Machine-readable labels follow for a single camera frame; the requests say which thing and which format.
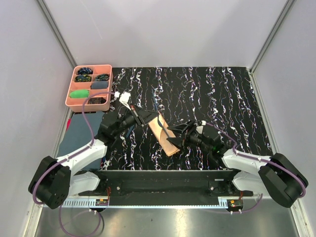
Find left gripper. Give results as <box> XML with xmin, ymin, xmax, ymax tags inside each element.
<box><xmin>113</xmin><ymin>103</ymin><xmax>159</xmax><ymax>137</ymax></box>

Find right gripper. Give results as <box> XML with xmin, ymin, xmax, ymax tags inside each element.
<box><xmin>166</xmin><ymin>119</ymin><xmax>212</xmax><ymax>153</ymax></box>

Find blue plastic knife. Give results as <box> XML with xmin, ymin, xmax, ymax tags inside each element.
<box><xmin>125</xmin><ymin>124</ymin><xmax>135</xmax><ymax>138</ymax></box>

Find peach cloth napkin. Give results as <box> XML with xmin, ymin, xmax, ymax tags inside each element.
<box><xmin>148</xmin><ymin>113</ymin><xmax>180</xmax><ymax>157</ymax></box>

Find blue plastic fork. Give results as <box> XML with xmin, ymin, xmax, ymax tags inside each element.
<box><xmin>157</xmin><ymin>116</ymin><xmax>174</xmax><ymax>138</ymax></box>

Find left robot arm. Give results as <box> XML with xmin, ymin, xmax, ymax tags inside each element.
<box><xmin>28</xmin><ymin>106</ymin><xmax>159</xmax><ymax>209</ymax></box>

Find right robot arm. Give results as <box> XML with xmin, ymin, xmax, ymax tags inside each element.
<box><xmin>167</xmin><ymin>120</ymin><xmax>308</xmax><ymax>208</ymax></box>

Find blue grey folded napkin stack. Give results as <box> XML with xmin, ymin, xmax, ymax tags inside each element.
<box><xmin>57</xmin><ymin>112</ymin><xmax>104</xmax><ymax>157</ymax></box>

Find dark patterned cloth roll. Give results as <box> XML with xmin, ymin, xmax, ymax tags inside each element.
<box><xmin>88</xmin><ymin>97</ymin><xmax>106</xmax><ymax>104</ymax></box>

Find blue patterned roll right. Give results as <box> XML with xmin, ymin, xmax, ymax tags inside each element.
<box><xmin>95</xmin><ymin>74</ymin><xmax>110</xmax><ymax>81</ymax></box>

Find grey folded cloth in tray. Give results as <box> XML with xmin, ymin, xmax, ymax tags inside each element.
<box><xmin>90</xmin><ymin>81</ymin><xmax>109</xmax><ymax>90</ymax></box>

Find pink divided organizer tray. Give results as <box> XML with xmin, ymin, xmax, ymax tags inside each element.
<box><xmin>65</xmin><ymin>64</ymin><xmax>114</xmax><ymax>113</ymax></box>

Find green rolled cloth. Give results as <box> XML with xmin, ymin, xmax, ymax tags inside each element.
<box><xmin>69</xmin><ymin>89</ymin><xmax>89</xmax><ymax>99</ymax></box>

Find blue yellow patterned roll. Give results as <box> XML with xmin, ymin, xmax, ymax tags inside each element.
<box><xmin>75</xmin><ymin>75</ymin><xmax>92</xmax><ymax>82</ymax></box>

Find blue patterned roll top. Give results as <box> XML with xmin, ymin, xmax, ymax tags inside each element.
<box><xmin>77</xmin><ymin>67</ymin><xmax>93</xmax><ymax>75</ymax></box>

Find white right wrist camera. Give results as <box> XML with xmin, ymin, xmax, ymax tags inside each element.
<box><xmin>195</xmin><ymin>120</ymin><xmax>206</xmax><ymax>134</ymax></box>

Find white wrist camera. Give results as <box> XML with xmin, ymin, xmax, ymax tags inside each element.
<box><xmin>195</xmin><ymin>120</ymin><xmax>206</xmax><ymax>134</ymax></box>
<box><xmin>114</xmin><ymin>91</ymin><xmax>131</xmax><ymax>110</ymax></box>

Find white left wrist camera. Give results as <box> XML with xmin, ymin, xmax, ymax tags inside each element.
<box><xmin>114</xmin><ymin>91</ymin><xmax>131</xmax><ymax>110</ymax></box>

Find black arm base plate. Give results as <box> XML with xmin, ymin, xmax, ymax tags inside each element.
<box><xmin>79</xmin><ymin>170</ymin><xmax>253</xmax><ymax>197</ymax></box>

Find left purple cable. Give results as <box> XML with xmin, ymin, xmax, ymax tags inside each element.
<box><xmin>32</xmin><ymin>91</ymin><xmax>117</xmax><ymax>235</ymax></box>

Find aluminium frame rail front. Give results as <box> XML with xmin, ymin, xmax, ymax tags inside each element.
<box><xmin>33</xmin><ymin>177</ymin><xmax>302</xmax><ymax>208</ymax></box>

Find left rear aluminium post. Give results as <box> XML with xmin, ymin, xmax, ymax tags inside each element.
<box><xmin>35</xmin><ymin>0</ymin><xmax>77</xmax><ymax>68</ymax></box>

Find aluminium post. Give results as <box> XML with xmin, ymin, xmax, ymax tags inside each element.
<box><xmin>249</xmin><ymin>0</ymin><xmax>296</xmax><ymax>73</ymax></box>
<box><xmin>35</xmin><ymin>0</ymin><xmax>77</xmax><ymax>68</ymax></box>

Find right rear aluminium post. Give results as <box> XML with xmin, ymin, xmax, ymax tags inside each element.
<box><xmin>249</xmin><ymin>0</ymin><xmax>296</xmax><ymax>73</ymax></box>

